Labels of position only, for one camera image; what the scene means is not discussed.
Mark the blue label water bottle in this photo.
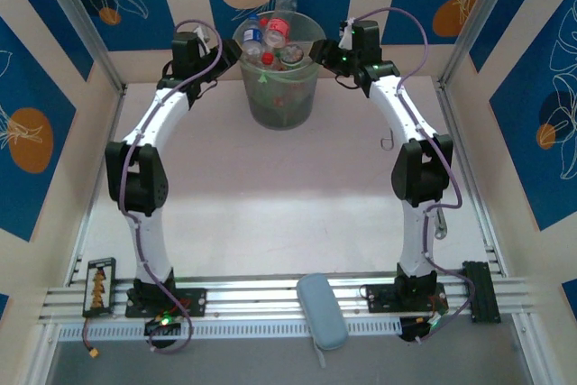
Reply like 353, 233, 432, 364
242, 14, 266, 58

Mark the cartoon label plastic bottle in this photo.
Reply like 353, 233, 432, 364
279, 43, 305, 67

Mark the translucent plastic bin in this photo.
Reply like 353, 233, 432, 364
232, 10, 326, 132

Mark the flat metal tool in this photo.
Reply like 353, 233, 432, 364
431, 206, 451, 241

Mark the black power distribution board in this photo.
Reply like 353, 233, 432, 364
81, 257, 118, 317

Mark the grey-blue zipper case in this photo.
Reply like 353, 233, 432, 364
296, 272, 351, 368

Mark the left control board with LED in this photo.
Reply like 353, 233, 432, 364
143, 310, 184, 337

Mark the control board with led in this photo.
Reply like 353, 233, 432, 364
398, 315, 445, 344
143, 310, 184, 337

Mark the right control board with LED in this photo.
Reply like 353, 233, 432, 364
398, 315, 445, 344

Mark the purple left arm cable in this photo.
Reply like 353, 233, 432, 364
119, 19, 224, 354

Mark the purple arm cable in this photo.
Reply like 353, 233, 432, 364
119, 19, 224, 354
353, 6, 477, 344

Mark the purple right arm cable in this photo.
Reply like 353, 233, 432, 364
353, 6, 477, 344

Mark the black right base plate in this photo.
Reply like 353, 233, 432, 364
363, 283, 450, 314

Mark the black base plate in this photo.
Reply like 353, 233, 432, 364
363, 283, 450, 314
125, 288, 207, 317

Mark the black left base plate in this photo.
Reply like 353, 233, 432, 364
125, 288, 207, 317

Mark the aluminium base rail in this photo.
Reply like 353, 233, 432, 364
38, 274, 527, 328

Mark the black rail bracket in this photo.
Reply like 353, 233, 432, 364
462, 261, 501, 324

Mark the white slotted cable duct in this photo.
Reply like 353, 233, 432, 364
58, 316, 402, 341

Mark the cable with yellow connector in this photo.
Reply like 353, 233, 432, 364
82, 315, 101, 360

